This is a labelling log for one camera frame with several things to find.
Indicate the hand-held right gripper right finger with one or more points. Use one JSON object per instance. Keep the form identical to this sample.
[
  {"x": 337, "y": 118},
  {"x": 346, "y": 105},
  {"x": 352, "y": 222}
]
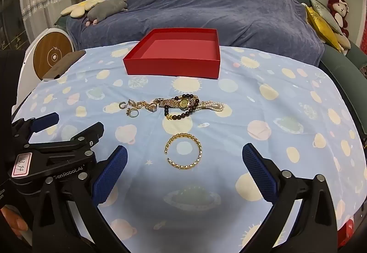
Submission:
[{"x": 258, "y": 172}]

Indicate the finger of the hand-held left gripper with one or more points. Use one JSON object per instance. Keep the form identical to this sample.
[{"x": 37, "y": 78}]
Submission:
[
  {"x": 91, "y": 130},
  {"x": 46, "y": 121}
]

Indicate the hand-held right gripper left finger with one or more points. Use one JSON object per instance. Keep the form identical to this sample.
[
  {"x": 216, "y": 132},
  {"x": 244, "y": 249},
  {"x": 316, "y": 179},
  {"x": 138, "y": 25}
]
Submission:
[{"x": 110, "y": 175}]

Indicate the gold wristwatch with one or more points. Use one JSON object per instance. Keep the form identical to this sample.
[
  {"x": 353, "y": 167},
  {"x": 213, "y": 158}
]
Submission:
[{"x": 183, "y": 102}]

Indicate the red cardboard box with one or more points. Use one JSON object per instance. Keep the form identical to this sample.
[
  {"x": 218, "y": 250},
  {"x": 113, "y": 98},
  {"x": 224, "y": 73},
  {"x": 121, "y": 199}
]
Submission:
[{"x": 172, "y": 66}]

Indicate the person's left hand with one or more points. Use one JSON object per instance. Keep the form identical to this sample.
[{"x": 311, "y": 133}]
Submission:
[{"x": 11, "y": 221}]

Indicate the silver hoop earring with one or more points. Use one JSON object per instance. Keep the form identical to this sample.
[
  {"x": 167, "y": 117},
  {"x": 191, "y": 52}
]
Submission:
[
  {"x": 131, "y": 102},
  {"x": 123, "y": 105}
]

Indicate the light blue printed tablecloth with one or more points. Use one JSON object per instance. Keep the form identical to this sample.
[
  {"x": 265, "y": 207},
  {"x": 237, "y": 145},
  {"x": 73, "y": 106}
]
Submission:
[{"x": 258, "y": 115}]

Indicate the grey rectangular pad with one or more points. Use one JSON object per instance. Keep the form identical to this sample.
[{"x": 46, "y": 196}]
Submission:
[{"x": 66, "y": 62}]

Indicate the white device with wooden disc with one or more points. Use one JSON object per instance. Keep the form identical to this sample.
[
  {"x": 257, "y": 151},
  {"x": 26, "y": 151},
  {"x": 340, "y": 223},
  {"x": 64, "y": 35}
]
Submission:
[{"x": 51, "y": 52}]

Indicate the red packet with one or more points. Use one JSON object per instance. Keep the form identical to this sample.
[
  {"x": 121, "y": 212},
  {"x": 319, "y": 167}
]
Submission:
[{"x": 345, "y": 230}]

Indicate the flower-shaped cushion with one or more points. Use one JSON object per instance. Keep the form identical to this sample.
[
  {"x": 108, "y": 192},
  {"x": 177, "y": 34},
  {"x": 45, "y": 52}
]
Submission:
[{"x": 80, "y": 6}]

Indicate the grey plush toy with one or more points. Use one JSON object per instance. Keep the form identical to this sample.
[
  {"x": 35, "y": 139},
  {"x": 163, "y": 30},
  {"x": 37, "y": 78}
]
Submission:
[{"x": 106, "y": 8}]

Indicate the dark green sofa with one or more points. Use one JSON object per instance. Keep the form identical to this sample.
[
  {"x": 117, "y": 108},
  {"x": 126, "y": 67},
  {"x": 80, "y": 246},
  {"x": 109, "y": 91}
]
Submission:
[{"x": 335, "y": 61}]

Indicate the yellow cushion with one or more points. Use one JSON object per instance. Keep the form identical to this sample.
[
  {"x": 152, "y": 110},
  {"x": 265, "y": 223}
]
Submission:
[{"x": 321, "y": 23}]

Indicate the blue blanket covered sofa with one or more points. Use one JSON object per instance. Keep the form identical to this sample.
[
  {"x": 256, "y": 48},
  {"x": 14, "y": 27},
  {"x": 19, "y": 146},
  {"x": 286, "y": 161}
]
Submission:
[{"x": 215, "y": 6}]

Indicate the silver cushion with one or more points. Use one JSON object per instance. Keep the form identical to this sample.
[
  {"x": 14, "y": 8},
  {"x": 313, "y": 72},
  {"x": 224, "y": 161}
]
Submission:
[{"x": 324, "y": 10}]

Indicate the red monkey plush toy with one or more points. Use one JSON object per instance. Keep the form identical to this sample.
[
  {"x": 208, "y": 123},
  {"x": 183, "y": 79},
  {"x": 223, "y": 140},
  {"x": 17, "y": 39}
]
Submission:
[{"x": 338, "y": 9}]

